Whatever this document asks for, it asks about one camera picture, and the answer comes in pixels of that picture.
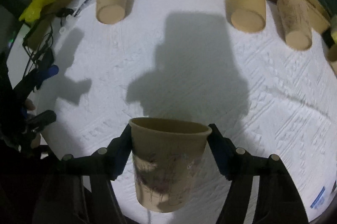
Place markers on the lying paper cup with doodles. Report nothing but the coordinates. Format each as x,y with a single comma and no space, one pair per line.
296,24

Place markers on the lying paper cup far right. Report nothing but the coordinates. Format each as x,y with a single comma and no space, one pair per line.
332,58

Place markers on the white woven tablecloth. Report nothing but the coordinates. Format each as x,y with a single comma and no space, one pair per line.
181,59

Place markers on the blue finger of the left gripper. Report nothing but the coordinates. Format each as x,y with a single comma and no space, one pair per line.
35,78
36,124

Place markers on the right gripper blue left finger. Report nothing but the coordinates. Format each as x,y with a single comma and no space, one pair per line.
119,151

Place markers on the paper cup with bamboo drawing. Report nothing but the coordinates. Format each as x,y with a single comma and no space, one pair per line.
167,156

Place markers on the yellow plastic bag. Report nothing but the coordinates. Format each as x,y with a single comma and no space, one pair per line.
33,11

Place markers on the pen on table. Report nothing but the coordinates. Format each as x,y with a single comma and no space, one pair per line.
79,9

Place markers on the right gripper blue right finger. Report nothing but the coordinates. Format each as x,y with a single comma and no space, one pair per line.
223,151

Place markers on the blue white card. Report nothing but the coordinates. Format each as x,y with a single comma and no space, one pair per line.
318,200

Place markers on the plain lying paper cup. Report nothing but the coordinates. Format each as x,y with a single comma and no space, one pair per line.
248,16

